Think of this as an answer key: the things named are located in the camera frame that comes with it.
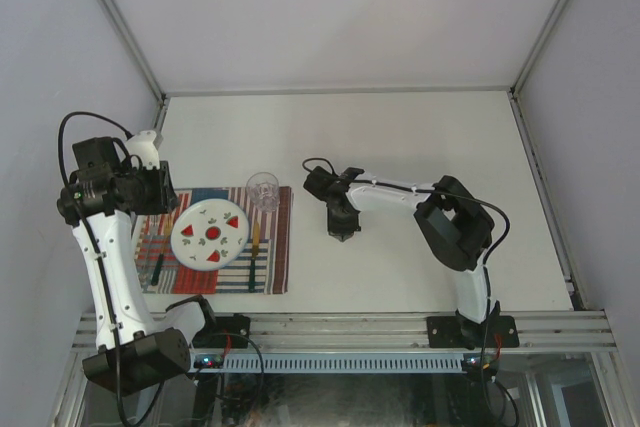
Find clear drinking glass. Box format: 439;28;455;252
246;172;280;213

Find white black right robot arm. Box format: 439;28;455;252
303;166;500;349

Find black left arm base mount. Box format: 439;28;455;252
192;314;251;349

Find aluminium front rail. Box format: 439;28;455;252
71;310;619;351

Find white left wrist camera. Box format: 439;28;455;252
125;130;163;169

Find grey slotted cable duct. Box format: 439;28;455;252
191;352;465;374

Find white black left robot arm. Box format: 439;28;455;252
57;130;219;396

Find black left camera cable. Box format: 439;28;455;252
56;111;166;427

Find white watermelon pattern plate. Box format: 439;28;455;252
170;199;250;272

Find gold fork green handle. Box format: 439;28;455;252
150;215;173;287

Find gold knife green handle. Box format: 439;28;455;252
248;221;261;293

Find black right camera cable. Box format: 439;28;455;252
301;156;512;363

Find striped patchwork placemat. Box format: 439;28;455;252
133;186;293;295

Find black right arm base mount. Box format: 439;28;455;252
426;315;520;350

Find black camera cable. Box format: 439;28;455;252
56;111;166;427
301;156;512;363

